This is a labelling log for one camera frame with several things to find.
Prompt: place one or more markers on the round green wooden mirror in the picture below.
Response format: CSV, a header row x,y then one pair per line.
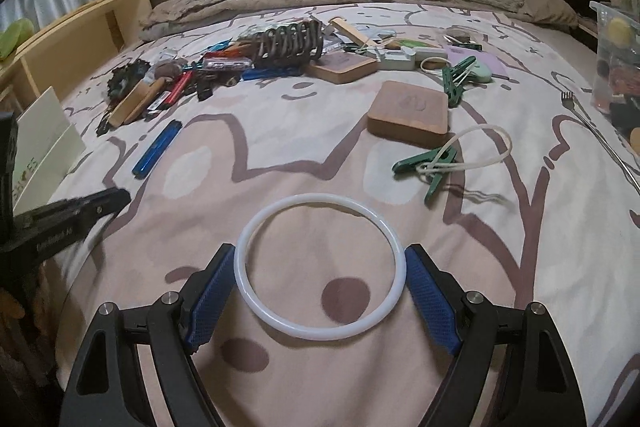
x,y
405,43

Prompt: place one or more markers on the wooden stick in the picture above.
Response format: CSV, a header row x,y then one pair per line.
x,y
352,32

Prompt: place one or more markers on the black lighter white print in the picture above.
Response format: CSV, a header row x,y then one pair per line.
x,y
104,124

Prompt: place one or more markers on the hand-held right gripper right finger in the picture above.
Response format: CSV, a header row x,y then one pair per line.
x,y
430,302

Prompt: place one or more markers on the mint green case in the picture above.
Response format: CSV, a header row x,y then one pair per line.
x,y
480,72

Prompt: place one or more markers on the white storage box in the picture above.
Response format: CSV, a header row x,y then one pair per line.
x,y
45,132

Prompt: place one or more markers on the brown hairnet bag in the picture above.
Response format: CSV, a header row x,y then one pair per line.
x,y
169,69

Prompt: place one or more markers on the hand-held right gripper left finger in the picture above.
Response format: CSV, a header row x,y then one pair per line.
x,y
212,302

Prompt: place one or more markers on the square wooden coaster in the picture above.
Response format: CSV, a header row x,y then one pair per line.
x,y
340,68

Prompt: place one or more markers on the shiny blue lighter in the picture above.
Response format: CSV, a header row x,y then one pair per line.
x,y
156,149

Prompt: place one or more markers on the printed blanket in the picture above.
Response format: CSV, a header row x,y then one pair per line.
x,y
300,147

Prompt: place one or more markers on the clear plastic case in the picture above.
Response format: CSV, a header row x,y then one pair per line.
x,y
227,63

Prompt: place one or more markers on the wooden shelf unit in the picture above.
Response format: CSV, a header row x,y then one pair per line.
x,y
75,27

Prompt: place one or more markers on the lilac card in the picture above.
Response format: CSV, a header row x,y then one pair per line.
x,y
492,57

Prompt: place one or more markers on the white green gadget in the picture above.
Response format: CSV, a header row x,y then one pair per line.
x,y
410,59

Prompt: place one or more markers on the cream rubber band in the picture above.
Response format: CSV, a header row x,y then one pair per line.
x,y
502,157

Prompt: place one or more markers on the green clothespin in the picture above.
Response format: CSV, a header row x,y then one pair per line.
x,y
456,84
415,164

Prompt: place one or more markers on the dark blue lighter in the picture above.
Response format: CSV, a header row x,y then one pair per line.
x,y
272,73

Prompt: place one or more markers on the clear plastic bin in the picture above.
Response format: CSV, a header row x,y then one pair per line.
x,y
615,57

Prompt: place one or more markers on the brown hair claw clip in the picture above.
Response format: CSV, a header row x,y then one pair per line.
x,y
287,43

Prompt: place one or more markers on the red lighter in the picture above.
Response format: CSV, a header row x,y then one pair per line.
x,y
177,89

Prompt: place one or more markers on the dark blue scrunchie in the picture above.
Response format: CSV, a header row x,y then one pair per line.
x,y
127,79

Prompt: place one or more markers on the square wooden box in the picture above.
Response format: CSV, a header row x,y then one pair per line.
x,y
407,112

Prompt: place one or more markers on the green plush toy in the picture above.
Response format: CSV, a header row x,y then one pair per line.
x,y
15,37

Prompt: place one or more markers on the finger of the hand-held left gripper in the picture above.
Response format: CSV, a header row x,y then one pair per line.
x,y
75,217

